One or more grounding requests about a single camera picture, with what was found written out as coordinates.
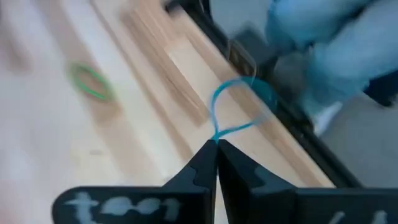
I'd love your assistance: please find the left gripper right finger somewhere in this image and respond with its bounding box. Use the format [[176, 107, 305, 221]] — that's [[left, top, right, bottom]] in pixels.
[[217, 139, 398, 224]]

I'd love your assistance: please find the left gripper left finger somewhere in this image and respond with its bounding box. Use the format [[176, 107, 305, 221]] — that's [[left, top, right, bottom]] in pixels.
[[51, 139, 219, 224]]

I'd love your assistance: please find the thick teal rubber band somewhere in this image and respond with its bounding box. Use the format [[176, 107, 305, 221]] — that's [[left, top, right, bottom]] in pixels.
[[210, 77, 277, 144]]

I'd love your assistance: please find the large green rubber band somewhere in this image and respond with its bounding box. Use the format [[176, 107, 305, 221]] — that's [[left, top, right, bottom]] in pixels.
[[70, 62, 114, 102]]

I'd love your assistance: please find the person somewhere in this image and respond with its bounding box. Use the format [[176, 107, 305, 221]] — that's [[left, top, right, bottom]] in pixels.
[[266, 0, 398, 136]]

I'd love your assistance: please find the black table edge rail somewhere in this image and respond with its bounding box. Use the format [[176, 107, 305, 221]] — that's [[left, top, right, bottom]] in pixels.
[[167, 0, 364, 189]]

